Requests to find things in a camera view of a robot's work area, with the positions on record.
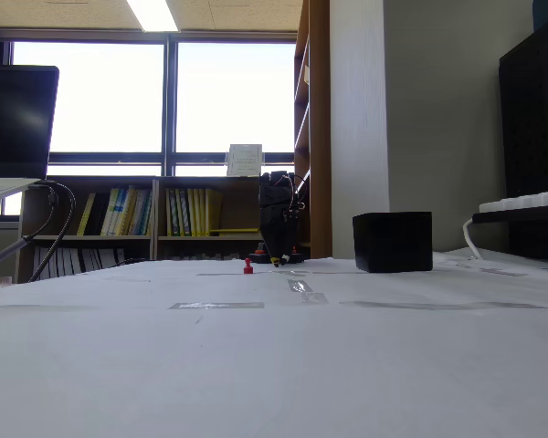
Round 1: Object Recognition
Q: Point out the black open box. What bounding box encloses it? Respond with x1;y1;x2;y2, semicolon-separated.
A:
352;211;434;274

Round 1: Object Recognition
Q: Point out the black screen laptop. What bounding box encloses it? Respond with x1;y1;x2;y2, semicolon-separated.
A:
0;63;60;206

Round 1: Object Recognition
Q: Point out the white paper table cover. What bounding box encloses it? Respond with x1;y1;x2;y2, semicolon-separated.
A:
0;248;548;438

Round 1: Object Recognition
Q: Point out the wide yellow binder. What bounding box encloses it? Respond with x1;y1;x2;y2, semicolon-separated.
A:
204;188;225;237

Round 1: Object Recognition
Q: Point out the black perforated pegboard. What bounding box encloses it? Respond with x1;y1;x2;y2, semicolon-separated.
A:
498;8;548;262

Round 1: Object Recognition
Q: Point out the tall wooden bookshelf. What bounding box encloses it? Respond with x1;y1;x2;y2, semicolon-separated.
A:
293;0;333;260

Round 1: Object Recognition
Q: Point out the black window frame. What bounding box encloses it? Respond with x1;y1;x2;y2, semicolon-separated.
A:
0;29;298;179

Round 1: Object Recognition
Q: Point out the low wooden bookshelf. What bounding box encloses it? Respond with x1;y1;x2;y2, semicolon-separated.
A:
16;175;267;284

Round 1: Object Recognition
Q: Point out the rectangular ceiling light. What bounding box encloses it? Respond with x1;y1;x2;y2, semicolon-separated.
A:
126;0;182;33

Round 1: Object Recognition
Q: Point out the dark teal object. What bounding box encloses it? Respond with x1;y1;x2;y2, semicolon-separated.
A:
532;0;548;33

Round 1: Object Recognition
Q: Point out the white printed notice sheet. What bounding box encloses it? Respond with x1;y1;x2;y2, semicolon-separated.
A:
226;143;264;178

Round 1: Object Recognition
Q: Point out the thick black laptop cable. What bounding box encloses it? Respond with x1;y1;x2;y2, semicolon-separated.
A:
26;181;78;284

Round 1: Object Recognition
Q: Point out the white power strip cable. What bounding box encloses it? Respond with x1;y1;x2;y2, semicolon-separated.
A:
462;217;485;260

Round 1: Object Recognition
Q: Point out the black shelf under power strip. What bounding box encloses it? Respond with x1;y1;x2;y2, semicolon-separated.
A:
472;203;548;225

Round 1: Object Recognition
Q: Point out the thin black laptop cable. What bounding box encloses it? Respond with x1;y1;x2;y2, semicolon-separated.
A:
0;184;58;275

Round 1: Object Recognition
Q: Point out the leaning yellow book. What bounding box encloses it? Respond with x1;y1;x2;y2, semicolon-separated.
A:
76;192;97;237

